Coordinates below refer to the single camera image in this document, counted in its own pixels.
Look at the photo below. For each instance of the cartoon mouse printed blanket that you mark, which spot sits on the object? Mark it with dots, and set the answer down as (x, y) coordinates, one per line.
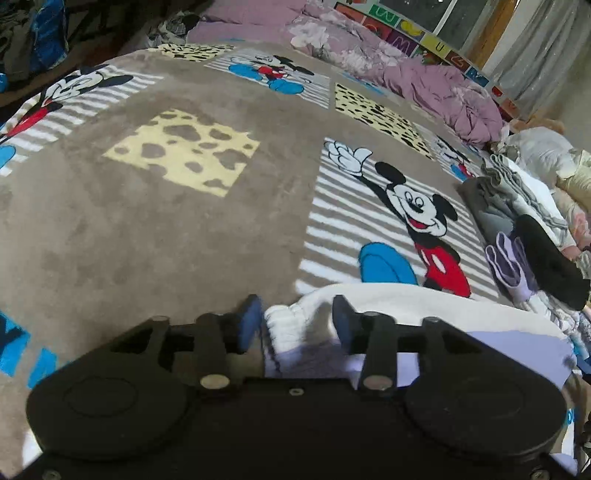
(184, 184)

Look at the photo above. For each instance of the blue and black clothes pile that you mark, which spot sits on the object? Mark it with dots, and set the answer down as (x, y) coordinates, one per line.
(27, 41)

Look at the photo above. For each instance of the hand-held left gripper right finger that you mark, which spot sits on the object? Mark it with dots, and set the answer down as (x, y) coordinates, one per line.
(344, 318)

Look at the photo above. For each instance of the black white patterned cloth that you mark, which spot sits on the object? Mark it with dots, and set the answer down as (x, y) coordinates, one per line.
(173, 25)

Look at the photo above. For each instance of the grey curtain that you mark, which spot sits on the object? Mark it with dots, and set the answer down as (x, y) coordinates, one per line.
(535, 50)

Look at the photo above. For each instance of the white and lilac garment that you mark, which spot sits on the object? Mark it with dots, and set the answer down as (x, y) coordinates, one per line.
(415, 323)

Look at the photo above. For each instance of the purple floral duvet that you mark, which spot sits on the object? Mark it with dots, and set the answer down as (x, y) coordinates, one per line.
(369, 50)

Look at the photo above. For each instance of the colourful letter wall mat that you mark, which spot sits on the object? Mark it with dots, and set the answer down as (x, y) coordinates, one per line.
(429, 41)

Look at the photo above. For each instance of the lilac folded garment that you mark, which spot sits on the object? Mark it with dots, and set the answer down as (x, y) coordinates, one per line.
(510, 265)

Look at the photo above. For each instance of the wooden window frame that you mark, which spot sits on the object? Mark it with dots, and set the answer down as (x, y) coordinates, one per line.
(485, 27)

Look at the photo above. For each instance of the black folded garment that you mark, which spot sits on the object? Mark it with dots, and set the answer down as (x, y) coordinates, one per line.
(551, 261)

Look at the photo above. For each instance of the pile of pale bedding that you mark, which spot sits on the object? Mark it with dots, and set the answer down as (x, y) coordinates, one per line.
(554, 161)

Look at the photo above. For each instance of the grey folded garment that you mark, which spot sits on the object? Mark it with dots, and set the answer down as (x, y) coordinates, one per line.
(494, 203)

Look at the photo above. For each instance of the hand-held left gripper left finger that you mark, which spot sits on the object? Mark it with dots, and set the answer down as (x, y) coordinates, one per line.
(249, 318)

